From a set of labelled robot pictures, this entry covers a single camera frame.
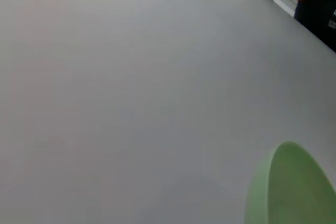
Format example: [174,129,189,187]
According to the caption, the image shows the light green plate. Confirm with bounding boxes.
[244,141,336,224]

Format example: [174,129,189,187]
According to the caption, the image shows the person in dark shirt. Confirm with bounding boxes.
[261,0,336,53]

